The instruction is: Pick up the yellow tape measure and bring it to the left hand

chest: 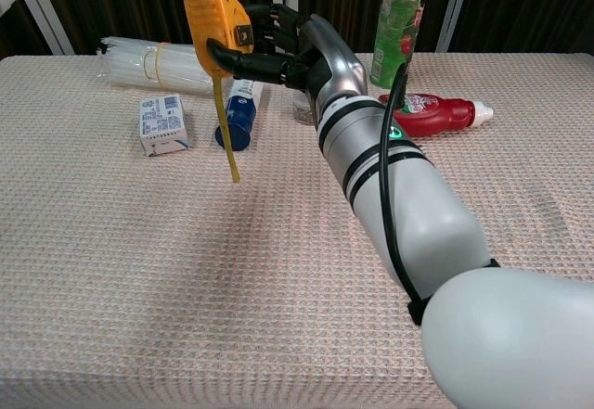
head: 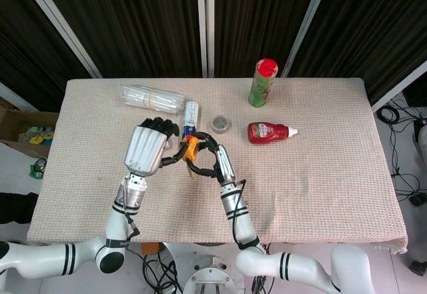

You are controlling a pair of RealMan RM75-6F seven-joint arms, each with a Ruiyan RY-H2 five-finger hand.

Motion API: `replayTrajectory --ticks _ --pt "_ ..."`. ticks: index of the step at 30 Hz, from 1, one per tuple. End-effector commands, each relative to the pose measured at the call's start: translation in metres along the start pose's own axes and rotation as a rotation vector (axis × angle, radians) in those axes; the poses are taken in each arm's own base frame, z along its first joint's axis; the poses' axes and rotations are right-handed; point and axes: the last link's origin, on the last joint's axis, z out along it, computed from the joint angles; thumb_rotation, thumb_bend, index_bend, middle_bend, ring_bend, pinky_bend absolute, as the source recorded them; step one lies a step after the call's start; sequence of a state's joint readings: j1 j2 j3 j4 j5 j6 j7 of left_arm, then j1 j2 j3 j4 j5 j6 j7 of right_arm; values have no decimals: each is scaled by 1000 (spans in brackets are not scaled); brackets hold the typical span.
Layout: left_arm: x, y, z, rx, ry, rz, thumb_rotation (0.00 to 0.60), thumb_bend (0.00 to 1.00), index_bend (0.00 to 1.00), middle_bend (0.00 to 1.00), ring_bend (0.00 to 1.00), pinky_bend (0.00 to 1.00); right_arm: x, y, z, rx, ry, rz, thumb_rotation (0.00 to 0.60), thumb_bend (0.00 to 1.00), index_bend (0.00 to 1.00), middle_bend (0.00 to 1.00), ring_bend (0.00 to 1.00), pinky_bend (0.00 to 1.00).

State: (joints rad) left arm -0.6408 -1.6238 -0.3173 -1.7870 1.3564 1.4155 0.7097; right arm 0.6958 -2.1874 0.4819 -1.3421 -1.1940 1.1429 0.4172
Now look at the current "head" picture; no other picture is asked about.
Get black floor cable bundle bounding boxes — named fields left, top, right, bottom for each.
left=376, top=97, right=427, bottom=205

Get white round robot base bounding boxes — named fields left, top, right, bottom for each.
left=182, top=255, right=243, bottom=294

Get green can with red lid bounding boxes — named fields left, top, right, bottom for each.
left=247, top=58, right=279, bottom=108

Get brown cardboard box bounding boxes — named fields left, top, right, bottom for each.
left=0, top=97, right=59, bottom=159

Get red ketchup bottle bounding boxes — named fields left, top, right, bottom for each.
left=247, top=122, right=299, bottom=145

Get blue white tube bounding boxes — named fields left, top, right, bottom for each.
left=180, top=101, right=200, bottom=138

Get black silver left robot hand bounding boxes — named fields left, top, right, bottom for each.
left=123, top=117, right=187, bottom=177

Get beige woven tablecloth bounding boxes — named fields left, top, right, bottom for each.
left=26, top=77, right=408, bottom=254

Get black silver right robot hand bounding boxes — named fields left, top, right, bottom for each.
left=181, top=131, right=237, bottom=185

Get black cables under table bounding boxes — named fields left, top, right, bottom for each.
left=142, top=253, right=183, bottom=294

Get white partition post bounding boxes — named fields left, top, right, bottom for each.
left=195, top=0, right=216, bottom=78
left=280, top=0, right=331, bottom=78
left=16, top=0, right=103, bottom=79
left=370, top=60, right=427, bottom=113

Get black cables beside base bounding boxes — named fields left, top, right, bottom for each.
left=252, top=242, right=278, bottom=294

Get black fabric object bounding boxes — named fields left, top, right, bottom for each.
left=0, top=192, right=39, bottom=225

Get small orange object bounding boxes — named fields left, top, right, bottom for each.
left=178, top=135, right=201, bottom=180

